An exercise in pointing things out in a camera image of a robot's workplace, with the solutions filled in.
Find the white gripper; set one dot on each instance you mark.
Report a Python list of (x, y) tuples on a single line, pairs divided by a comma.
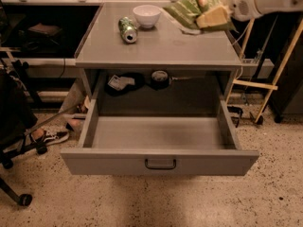
[(240, 4)]

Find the green jalapeno chip bag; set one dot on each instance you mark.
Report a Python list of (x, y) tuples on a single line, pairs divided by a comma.
[(184, 13)]

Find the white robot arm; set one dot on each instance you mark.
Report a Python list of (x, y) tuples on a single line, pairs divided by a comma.
[(270, 6)]

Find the grey cabinet counter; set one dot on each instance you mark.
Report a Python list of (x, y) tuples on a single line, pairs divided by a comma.
[(165, 46)]

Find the grey open drawer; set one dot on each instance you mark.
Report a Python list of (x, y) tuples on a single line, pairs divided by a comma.
[(188, 122)]

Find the white bowl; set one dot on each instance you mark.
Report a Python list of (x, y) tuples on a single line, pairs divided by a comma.
[(147, 15)]

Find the green soda can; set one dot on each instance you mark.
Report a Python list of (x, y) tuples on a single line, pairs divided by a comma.
[(128, 30)]

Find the black round tape roll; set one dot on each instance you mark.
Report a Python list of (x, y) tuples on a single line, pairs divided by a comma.
[(159, 80)]

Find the black pouch with card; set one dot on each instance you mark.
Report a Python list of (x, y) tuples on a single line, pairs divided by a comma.
[(123, 84)]

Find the black and white sneaker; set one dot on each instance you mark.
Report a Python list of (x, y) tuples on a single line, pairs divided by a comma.
[(47, 138)]

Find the black office chair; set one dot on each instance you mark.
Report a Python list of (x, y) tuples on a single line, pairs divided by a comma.
[(16, 117)]

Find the black drawer handle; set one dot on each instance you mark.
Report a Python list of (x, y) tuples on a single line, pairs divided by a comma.
[(160, 164)]

